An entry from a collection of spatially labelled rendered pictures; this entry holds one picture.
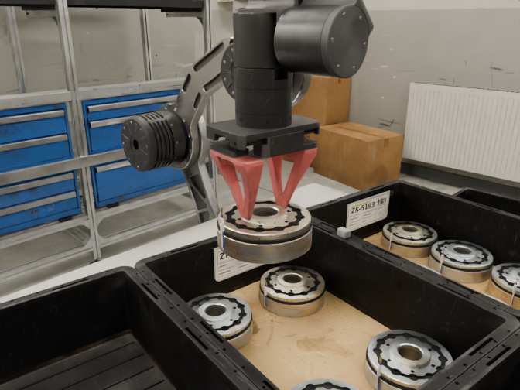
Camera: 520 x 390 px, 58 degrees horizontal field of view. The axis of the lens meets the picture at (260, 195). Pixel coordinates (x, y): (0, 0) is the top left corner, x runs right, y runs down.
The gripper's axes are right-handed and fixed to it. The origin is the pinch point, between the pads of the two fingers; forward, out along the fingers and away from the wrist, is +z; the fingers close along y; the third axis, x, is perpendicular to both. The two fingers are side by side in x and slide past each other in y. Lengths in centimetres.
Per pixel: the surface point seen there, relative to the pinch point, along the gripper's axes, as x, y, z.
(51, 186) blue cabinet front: 192, 19, 58
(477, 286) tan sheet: -5.7, 40.6, 23.2
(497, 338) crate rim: -19.8, 15.9, 12.8
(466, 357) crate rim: -19.4, 10.6, 12.8
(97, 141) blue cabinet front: 195, 45, 40
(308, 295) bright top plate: 6.0, 13.0, 19.7
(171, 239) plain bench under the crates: 66, 20, 36
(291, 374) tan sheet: -2.3, 2.5, 22.8
